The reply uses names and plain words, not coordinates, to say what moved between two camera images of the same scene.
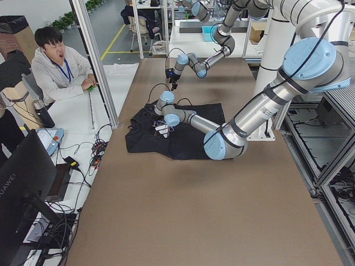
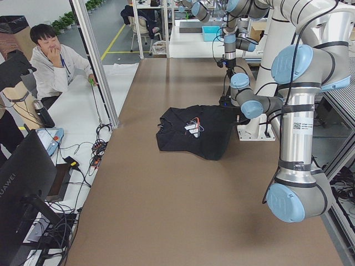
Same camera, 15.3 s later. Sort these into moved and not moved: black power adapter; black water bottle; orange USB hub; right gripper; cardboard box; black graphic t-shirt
Moved: right gripper; black graphic t-shirt
Not moved: orange USB hub; cardboard box; black power adapter; black water bottle
